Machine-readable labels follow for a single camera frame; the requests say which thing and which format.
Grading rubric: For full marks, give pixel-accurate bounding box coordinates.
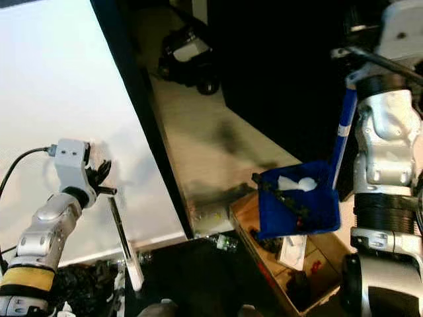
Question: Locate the black chain pile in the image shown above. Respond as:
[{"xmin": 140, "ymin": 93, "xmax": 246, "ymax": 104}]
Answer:
[{"xmin": 52, "ymin": 263, "xmax": 118, "ymax": 314}]

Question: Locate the thin broom stick white end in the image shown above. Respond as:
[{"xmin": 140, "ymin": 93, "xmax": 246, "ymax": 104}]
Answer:
[{"xmin": 107, "ymin": 195, "xmax": 146, "ymax": 293}]

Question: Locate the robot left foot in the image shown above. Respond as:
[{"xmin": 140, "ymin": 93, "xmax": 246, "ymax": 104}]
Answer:
[{"xmin": 135, "ymin": 298, "xmax": 180, "ymax": 317}]

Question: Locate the white carton in box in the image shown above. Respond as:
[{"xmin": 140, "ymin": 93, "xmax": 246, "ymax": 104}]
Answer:
[{"xmin": 279, "ymin": 236, "xmax": 306, "ymax": 271}]

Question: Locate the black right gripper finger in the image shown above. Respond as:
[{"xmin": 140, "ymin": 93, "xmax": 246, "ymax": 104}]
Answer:
[{"xmin": 331, "ymin": 46, "xmax": 373, "ymax": 67}]

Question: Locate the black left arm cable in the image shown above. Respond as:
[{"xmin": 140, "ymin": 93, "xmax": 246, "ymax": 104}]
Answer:
[{"xmin": 0, "ymin": 146, "xmax": 58, "ymax": 199}]

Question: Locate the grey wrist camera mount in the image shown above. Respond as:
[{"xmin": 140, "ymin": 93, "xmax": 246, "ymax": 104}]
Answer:
[
  {"xmin": 375, "ymin": 0, "xmax": 423, "ymax": 75},
  {"xmin": 54, "ymin": 138, "xmax": 94, "ymax": 194}
]

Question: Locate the brown cardboard box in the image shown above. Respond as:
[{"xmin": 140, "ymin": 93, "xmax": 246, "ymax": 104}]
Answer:
[{"xmin": 229, "ymin": 190, "xmax": 356, "ymax": 316}]

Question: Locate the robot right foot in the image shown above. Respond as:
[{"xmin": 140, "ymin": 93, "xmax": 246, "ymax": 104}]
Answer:
[{"xmin": 237, "ymin": 304, "xmax": 266, "ymax": 317}]

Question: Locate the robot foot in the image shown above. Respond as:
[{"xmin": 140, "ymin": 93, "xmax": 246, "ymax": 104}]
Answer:
[
  {"xmin": 135, "ymin": 298, "xmax": 180, "ymax": 317},
  {"xmin": 237, "ymin": 304, "xmax": 266, "ymax": 317}
]

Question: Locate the black floor mat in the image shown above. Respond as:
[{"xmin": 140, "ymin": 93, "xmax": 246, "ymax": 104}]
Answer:
[{"xmin": 119, "ymin": 236, "xmax": 278, "ymax": 317}]

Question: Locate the crumpled white tissue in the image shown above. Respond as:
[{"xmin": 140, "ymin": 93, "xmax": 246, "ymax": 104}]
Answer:
[{"xmin": 277, "ymin": 174, "xmax": 319, "ymax": 194}]

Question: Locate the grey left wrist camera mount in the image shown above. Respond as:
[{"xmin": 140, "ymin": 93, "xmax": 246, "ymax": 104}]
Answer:
[{"xmin": 54, "ymin": 138, "xmax": 94, "ymax": 194}]

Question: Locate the black door frame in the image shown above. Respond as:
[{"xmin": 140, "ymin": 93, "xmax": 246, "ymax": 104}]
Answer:
[{"xmin": 90, "ymin": 0, "xmax": 195, "ymax": 240}]

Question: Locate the black door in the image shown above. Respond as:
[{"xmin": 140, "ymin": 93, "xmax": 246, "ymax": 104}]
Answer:
[{"xmin": 198, "ymin": 0, "xmax": 391, "ymax": 199}]

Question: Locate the black wheeled machine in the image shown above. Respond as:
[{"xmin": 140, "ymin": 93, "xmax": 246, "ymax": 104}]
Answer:
[{"xmin": 157, "ymin": 23, "xmax": 221, "ymax": 96}]

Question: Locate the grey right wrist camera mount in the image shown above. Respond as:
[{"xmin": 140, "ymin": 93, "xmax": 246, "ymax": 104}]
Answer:
[{"xmin": 375, "ymin": 0, "xmax": 423, "ymax": 75}]

